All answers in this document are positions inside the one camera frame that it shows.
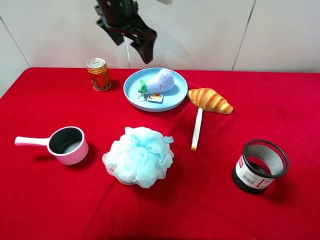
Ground light blue bath pouf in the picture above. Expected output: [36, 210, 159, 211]
[102, 126, 174, 189]

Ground red velvet tablecloth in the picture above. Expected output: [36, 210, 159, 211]
[0, 67, 320, 240]

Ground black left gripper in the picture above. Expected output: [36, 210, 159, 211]
[94, 0, 157, 64]

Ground pink saucepan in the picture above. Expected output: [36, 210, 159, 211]
[14, 126, 89, 165]

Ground orange drink can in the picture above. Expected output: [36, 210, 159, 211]
[86, 57, 112, 91]

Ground toy croissant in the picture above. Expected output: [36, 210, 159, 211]
[187, 87, 234, 115]

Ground black mesh pen cup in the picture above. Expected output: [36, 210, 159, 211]
[232, 139, 289, 194]

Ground green keychain with tag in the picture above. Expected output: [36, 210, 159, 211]
[138, 80, 164, 103]

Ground light blue plate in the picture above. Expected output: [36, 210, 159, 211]
[123, 67, 188, 112]

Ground purple plush toy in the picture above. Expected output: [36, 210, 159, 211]
[146, 69, 175, 94]

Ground white marker pen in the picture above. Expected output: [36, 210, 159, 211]
[191, 108, 203, 151]

